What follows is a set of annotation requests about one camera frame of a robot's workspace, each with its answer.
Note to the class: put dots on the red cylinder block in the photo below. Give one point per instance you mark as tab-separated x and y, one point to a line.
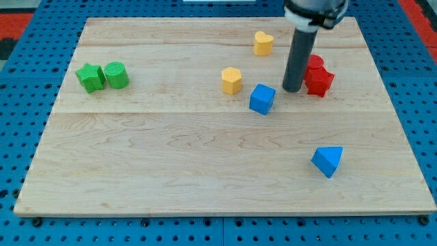
315	62

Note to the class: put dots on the light wooden board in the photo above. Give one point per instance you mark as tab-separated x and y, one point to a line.
173	144

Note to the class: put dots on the yellow heart block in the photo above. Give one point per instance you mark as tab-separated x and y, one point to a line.
263	43

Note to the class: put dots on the yellow hexagon block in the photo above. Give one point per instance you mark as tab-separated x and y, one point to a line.
231	80

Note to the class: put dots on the blue cube block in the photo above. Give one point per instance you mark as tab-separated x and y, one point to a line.
262	98

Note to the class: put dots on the blue triangle block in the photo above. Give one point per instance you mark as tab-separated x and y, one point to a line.
327	159

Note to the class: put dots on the green cylinder block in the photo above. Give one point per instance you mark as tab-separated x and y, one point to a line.
116	75

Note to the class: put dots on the green star block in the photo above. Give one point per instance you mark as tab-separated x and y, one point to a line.
91	77

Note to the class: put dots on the red star block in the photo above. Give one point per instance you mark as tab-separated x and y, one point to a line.
318	81

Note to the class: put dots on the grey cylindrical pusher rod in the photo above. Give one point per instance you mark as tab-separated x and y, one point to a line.
300	52

